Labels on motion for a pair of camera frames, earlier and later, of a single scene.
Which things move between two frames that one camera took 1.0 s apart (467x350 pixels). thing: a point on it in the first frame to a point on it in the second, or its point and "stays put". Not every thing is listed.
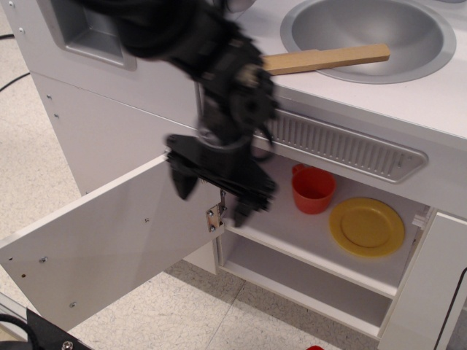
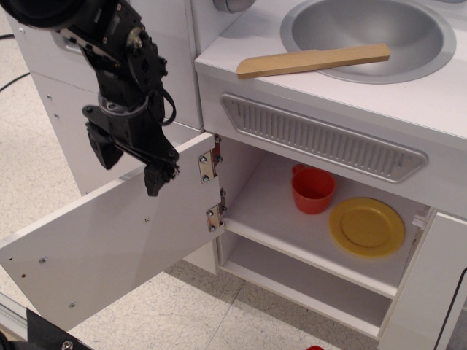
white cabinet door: [82, 258] stays put
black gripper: [233, 167] to [139, 133]
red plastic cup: [312, 189] stays put
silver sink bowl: [421, 36] stays put
